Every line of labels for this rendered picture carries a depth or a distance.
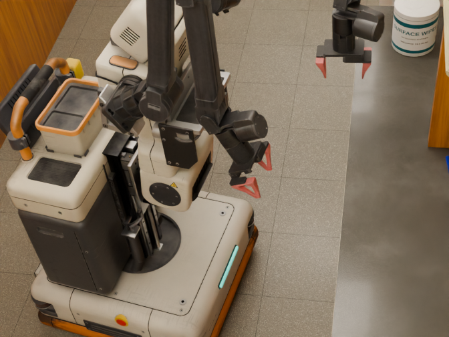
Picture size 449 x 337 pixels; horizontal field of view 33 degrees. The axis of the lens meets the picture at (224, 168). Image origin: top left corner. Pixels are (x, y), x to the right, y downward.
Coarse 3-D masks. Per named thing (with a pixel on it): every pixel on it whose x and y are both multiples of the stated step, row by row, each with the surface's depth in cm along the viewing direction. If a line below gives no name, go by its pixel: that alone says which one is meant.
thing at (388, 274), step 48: (384, 48) 232; (384, 96) 217; (432, 96) 216; (384, 144) 204; (384, 192) 193; (432, 192) 192; (384, 240) 183; (432, 240) 181; (336, 288) 175; (384, 288) 173; (432, 288) 172; (336, 336) 166; (384, 336) 165; (432, 336) 164
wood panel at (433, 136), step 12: (444, 48) 178; (444, 60) 181; (444, 72) 183; (444, 84) 186; (444, 96) 189; (432, 108) 194; (444, 108) 192; (432, 120) 195; (444, 120) 194; (432, 132) 198; (444, 132) 198; (432, 144) 201; (444, 144) 201
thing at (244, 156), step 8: (240, 144) 182; (248, 144) 184; (256, 144) 188; (232, 152) 183; (240, 152) 183; (248, 152) 184; (256, 152) 186; (240, 160) 185; (248, 160) 185; (232, 168) 186; (240, 168) 184; (248, 168) 183; (232, 176) 186
